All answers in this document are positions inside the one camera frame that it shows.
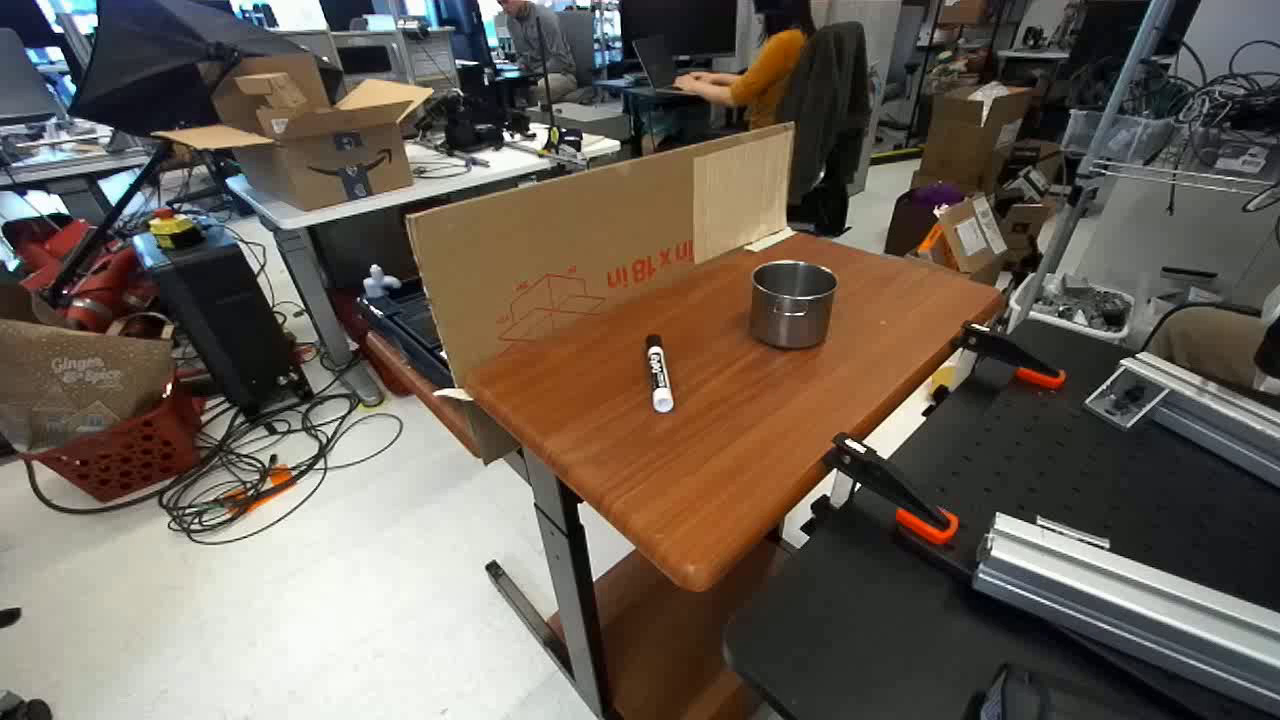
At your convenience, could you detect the red plastic basket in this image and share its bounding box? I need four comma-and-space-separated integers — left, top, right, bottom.
31, 386, 206, 508

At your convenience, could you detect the open Amazon cardboard box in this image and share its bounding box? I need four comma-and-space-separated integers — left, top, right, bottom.
151, 53, 441, 215

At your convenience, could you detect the brown cardboard panel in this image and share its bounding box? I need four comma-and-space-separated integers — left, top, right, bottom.
403, 140, 700, 395

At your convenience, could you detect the light wooden panel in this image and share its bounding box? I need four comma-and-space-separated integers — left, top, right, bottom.
689, 119, 799, 269

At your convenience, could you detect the black white Expo marker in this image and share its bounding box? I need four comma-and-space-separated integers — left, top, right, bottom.
639, 334, 681, 419

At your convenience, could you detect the beige fabric item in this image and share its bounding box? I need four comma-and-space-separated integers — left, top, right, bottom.
1145, 305, 1280, 395

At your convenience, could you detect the grey metal desk leg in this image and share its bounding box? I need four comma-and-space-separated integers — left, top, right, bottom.
478, 452, 621, 720

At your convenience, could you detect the grey metal frame post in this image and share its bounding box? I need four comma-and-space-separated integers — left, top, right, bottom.
1032, 0, 1182, 318

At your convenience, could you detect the red fabric bag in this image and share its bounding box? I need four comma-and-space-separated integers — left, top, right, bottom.
2, 211, 151, 338

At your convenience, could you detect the dark jacket on chair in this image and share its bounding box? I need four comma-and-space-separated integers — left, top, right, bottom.
777, 16, 877, 242

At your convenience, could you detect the white grey office table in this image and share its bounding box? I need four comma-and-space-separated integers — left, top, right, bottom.
220, 131, 591, 404

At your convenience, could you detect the red yellow emergency stop button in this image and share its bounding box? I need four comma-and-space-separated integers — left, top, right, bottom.
144, 205, 206, 257

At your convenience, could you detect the black computer monitor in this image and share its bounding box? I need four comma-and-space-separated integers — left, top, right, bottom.
616, 0, 738, 63

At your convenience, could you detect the purple bag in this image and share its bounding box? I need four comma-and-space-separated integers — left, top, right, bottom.
878, 179, 966, 261

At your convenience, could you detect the black perforated base board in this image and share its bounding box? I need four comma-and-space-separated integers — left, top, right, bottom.
723, 318, 1280, 720

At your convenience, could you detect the black photo umbrella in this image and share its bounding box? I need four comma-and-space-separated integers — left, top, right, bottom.
67, 0, 315, 140

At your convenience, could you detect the person in grey shirt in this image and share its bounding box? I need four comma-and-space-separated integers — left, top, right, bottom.
492, 0, 578, 84

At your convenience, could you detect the silver metal pot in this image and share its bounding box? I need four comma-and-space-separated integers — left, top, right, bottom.
748, 257, 841, 358

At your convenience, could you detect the aluminium extrusion rail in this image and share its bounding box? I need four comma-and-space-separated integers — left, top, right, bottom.
1080, 350, 1280, 491
966, 508, 1280, 715

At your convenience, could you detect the person in yellow top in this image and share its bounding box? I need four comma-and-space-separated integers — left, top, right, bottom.
670, 0, 816, 131

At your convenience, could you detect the floor cable bundle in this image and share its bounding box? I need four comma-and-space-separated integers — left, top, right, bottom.
17, 386, 410, 554

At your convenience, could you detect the white paper strip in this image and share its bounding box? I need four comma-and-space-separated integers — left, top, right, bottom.
738, 224, 799, 257

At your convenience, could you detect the black orange bar clamp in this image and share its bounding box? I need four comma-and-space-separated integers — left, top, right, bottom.
820, 432, 962, 554
956, 321, 1070, 395

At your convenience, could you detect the dark wooden side desk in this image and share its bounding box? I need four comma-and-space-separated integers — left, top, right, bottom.
354, 286, 514, 469

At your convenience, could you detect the large closed cardboard box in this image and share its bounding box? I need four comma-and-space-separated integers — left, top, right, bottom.
916, 76, 1037, 197

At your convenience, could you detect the small labelled cardboard box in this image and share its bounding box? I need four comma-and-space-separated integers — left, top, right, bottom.
916, 191, 1010, 289

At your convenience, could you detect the brown paper bag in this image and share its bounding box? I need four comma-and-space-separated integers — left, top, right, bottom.
0, 318, 180, 462

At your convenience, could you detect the black computer tower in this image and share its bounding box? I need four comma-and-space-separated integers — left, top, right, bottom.
130, 224, 310, 419

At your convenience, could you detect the black umbrella stand pole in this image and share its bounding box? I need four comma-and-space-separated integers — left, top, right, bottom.
45, 138, 174, 308

